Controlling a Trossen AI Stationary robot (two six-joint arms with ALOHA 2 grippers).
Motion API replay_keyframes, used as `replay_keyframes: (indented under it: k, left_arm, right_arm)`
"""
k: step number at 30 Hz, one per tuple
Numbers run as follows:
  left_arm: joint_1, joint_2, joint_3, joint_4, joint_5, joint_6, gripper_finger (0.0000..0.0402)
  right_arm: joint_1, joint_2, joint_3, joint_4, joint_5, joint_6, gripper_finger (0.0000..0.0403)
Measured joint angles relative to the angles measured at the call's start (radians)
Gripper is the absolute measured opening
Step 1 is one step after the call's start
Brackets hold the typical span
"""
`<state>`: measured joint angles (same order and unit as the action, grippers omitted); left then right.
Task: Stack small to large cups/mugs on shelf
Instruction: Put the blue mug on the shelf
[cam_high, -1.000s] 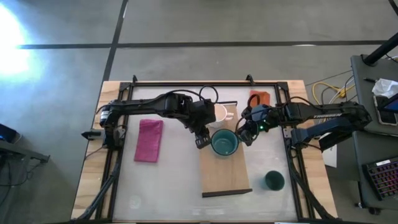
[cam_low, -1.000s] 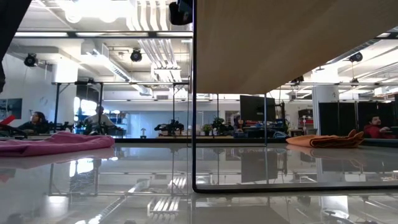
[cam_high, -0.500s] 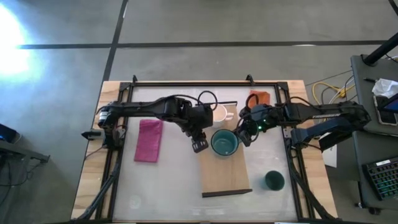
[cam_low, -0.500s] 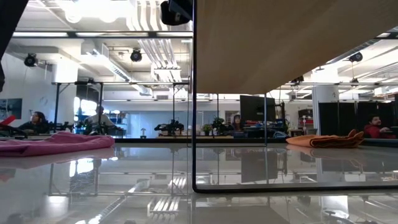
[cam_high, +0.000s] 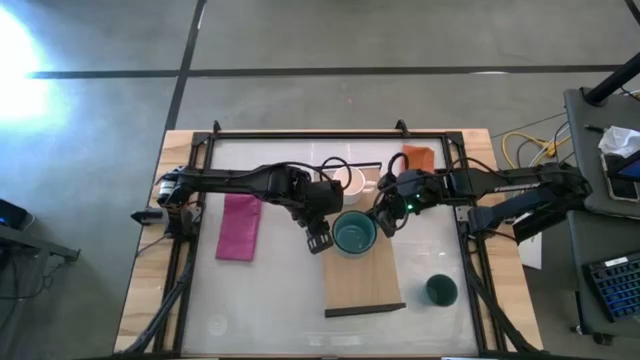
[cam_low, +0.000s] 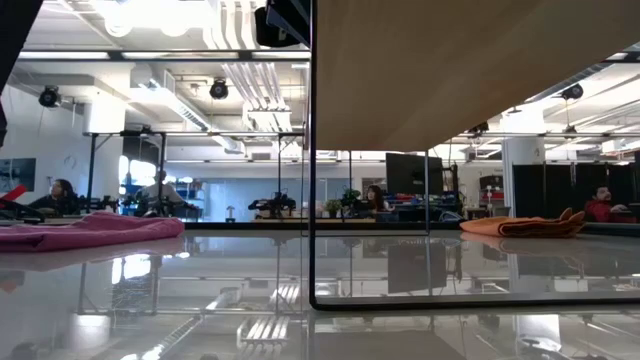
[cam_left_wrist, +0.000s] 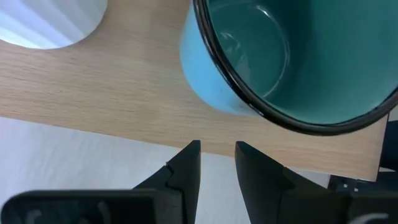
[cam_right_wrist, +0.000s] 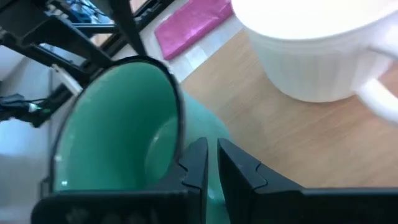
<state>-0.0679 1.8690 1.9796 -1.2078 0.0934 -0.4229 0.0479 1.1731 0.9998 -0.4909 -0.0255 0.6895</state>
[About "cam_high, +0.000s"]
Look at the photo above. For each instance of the white mug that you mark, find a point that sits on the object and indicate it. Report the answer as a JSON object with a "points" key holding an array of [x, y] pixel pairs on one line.
{"points": [[350, 182]]}

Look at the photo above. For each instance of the black floor stand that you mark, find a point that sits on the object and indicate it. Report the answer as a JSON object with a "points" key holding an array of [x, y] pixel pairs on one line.
{"points": [[30, 240]]}

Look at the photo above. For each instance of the black aluminium table frame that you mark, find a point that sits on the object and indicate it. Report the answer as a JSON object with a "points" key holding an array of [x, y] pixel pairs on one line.
{"points": [[325, 135]]}

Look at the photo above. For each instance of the teal mug with dark rim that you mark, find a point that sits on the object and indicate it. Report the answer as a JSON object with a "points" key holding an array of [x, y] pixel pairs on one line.
{"points": [[354, 234]]}

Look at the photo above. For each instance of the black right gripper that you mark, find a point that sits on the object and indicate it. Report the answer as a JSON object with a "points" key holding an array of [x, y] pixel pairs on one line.
{"points": [[420, 190]]}

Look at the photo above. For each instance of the dark green cup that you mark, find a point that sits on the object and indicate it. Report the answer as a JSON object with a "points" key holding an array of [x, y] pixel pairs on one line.
{"points": [[441, 291]]}

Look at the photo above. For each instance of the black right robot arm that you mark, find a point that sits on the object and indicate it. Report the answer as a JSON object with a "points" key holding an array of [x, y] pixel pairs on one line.
{"points": [[520, 190]]}

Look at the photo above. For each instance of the wooden cutting board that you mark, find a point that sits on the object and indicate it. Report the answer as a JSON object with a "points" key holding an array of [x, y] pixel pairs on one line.
{"points": [[360, 280]]}

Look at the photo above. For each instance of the white crumpled tissue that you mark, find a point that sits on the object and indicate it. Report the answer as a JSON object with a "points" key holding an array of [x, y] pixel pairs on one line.
{"points": [[620, 140]]}

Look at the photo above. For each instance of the black keyboard blue keys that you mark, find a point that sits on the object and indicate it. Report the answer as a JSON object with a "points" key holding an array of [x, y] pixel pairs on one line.
{"points": [[617, 287]]}

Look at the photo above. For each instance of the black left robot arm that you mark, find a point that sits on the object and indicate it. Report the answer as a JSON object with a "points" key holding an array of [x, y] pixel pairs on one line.
{"points": [[235, 182]]}

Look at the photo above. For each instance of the orange folded cloth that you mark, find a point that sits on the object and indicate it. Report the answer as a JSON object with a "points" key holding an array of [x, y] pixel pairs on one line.
{"points": [[419, 157]]}

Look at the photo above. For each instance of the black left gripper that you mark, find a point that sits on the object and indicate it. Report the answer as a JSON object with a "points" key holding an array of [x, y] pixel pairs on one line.
{"points": [[322, 197]]}

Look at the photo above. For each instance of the grey side table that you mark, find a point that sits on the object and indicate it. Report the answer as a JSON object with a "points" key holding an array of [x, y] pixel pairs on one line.
{"points": [[585, 165]]}

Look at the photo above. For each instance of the black pole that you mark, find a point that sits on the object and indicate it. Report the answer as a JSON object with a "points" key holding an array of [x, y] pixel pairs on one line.
{"points": [[612, 80]]}

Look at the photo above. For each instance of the black pen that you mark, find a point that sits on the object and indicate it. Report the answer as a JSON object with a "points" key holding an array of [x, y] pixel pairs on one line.
{"points": [[595, 128]]}

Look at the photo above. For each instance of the white paper sheet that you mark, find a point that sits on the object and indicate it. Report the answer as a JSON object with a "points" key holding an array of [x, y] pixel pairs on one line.
{"points": [[531, 250]]}

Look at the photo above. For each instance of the grey keyboard desk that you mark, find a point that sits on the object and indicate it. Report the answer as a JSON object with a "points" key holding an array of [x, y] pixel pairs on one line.
{"points": [[580, 240]]}

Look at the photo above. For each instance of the pink folded cloth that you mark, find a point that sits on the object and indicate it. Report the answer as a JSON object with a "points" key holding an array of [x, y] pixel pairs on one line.
{"points": [[239, 227]]}

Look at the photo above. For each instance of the smartphone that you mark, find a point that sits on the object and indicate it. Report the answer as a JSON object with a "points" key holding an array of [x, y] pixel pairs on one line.
{"points": [[620, 187]]}

